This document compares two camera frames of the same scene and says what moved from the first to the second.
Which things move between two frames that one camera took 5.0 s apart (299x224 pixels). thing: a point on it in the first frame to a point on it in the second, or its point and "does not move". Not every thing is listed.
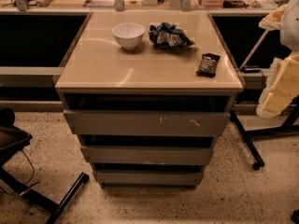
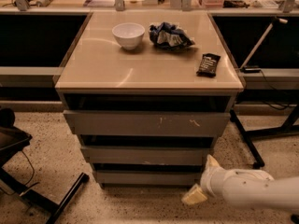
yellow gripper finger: (275, 20) to (195, 195)
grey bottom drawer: (149, 178) does not move
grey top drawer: (147, 122) does not move
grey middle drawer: (111, 155) does not move
